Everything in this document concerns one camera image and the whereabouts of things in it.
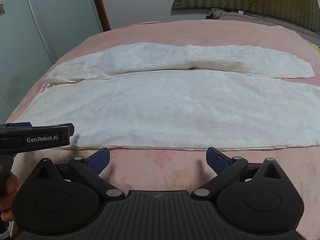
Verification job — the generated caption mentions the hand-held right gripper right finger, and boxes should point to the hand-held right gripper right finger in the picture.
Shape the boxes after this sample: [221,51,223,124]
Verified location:
[191,147,285,202]

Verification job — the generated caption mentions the black cable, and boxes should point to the black cable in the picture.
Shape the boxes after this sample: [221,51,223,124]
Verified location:
[216,1,268,20]

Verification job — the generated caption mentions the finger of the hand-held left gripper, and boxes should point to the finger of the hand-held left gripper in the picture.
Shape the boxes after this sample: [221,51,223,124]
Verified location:
[32,123,75,137]
[5,122,32,128]

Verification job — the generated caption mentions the beige pillow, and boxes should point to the beige pillow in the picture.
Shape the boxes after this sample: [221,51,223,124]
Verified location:
[205,8,320,40]

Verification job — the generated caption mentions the person's left hand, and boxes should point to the person's left hand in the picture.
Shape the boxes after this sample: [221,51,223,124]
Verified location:
[0,172,19,222]

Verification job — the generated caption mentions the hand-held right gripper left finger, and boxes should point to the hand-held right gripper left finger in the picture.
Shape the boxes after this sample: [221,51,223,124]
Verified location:
[32,148,125,202]

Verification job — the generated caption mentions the white pants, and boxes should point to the white pants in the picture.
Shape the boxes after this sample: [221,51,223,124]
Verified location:
[21,42,320,151]

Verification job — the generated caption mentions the pink blanket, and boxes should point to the pink blanket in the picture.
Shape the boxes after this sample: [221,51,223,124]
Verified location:
[5,19,320,240]

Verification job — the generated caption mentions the brown wooden frame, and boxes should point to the brown wooden frame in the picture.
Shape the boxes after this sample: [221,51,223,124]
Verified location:
[89,0,112,32]

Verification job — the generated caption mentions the floral wardrobe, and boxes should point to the floral wardrobe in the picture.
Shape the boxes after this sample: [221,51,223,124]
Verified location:
[0,0,104,125]

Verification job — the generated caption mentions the yellow cloth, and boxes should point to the yellow cloth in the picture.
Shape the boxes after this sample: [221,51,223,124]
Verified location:
[307,39,320,53]

